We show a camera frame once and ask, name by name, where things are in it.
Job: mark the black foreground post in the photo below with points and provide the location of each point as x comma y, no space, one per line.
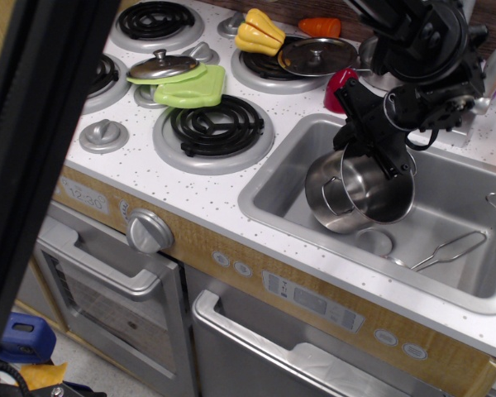
47,66

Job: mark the grey toy faucet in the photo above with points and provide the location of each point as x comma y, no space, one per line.
460,136

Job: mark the flat steel pan lid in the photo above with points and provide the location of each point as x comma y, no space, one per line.
316,57

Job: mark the grey stove knob middle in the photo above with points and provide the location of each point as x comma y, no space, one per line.
144,97

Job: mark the steel wire utensil handle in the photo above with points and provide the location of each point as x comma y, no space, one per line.
446,252

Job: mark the grey stove knob upper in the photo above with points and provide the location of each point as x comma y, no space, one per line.
203,53

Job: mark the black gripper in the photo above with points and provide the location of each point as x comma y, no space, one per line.
373,128

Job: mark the yellow toy bell pepper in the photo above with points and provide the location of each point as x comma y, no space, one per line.
258,34

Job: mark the grey stove knob front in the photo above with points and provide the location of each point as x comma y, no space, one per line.
103,137

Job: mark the yellow cloth on floor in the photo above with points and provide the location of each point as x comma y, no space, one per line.
39,376

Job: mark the blue clamp tool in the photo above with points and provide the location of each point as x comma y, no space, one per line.
27,339

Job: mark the grey toy sink basin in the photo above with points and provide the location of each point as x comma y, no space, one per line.
454,195

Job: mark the grey stove knob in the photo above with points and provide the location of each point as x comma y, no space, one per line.
203,53
103,137
144,97
228,28

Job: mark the grey oven dial knob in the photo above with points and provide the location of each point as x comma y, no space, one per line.
147,233

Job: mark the steel pot with handles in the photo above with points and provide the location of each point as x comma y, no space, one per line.
348,191

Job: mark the red toy pepper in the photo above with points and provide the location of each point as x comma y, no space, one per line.
337,81

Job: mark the toy oven door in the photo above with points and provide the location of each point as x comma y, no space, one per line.
128,305

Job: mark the back left black burner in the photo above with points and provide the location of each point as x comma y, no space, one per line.
148,26

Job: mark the back right black burner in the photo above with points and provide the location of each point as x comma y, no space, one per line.
263,74

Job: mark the steel saucepan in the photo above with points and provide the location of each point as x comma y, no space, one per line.
364,72

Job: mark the front left black burner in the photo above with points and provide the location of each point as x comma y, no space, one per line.
109,85

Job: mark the toy dishwasher door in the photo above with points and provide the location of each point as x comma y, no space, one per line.
246,349

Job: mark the front right black burner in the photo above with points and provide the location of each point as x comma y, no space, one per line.
218,140

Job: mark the orange toy carrot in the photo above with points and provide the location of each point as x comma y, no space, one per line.
321,27

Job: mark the domed steel pot lid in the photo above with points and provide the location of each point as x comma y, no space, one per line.
163,65

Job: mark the grey stove knob back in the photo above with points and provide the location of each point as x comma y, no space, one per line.
228,28

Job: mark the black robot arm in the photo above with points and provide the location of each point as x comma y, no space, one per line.
431,48

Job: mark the black burner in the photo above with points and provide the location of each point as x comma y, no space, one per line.
218,140
109,85
263,74
148,26

